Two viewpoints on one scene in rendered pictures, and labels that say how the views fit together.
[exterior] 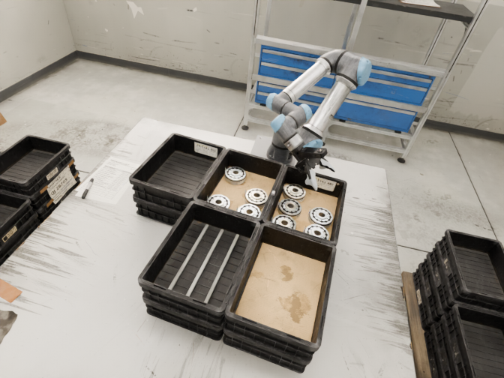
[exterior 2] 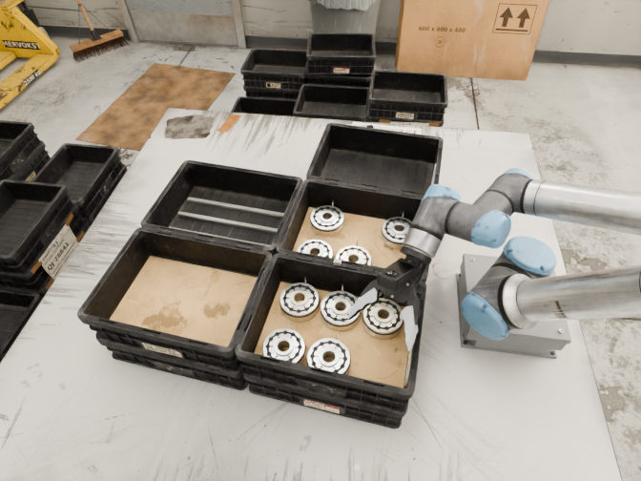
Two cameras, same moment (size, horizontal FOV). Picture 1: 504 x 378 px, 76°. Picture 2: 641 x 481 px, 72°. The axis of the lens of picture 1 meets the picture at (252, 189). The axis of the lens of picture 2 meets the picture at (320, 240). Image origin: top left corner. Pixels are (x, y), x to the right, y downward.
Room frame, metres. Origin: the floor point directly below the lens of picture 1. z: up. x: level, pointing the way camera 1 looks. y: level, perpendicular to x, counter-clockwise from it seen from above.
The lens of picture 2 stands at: (0.99, -0.78, 1.82)
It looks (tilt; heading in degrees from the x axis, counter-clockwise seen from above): 49 degrees down; 92
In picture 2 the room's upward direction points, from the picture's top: 2 degrees counter-clockwise
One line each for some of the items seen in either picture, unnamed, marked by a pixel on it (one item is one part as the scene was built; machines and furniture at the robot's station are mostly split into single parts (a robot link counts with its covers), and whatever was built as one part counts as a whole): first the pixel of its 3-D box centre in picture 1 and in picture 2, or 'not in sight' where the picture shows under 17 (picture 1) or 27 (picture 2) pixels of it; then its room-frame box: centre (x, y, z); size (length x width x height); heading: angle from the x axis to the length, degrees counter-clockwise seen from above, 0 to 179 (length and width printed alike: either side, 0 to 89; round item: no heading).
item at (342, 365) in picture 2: (321, 215); (328, 358); (0.99, -0.32, 0.86); 0.10 x 0.10 x 0.01
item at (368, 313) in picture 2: (295, 190); (382, 315); (1.12, -0.20, 0.86); 0.10 x 0.10 x 0.01
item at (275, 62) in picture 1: (295, 82); not in sight; (2.92, -0.26, 0.60); 0.72 x 0.03 x 0.56; 83
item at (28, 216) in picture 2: not in sight; (34, 251); (-0.30, 0.39, 0.37); 0.40 x 0.30 x 0.45; 83
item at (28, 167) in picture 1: (39, 184); (403, 122); (1.39, 1.34, 0.37); 0.40 x 0.30 x 0.45; 173
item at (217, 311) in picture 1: (205, 250); (225, 203); (0.68, 0.14, 0.92); 0.40 x 0.30 x 0.02; 167
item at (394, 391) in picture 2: (307, 202); (335, 318); (1.00, -0.25, 0.92); 0.40 x 0.30 x 0.02; 167
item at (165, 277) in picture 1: (205, 258); (228, 215); (0.68, 0.14, 0.87); 0.40 x 0.30 x 0.11; 167
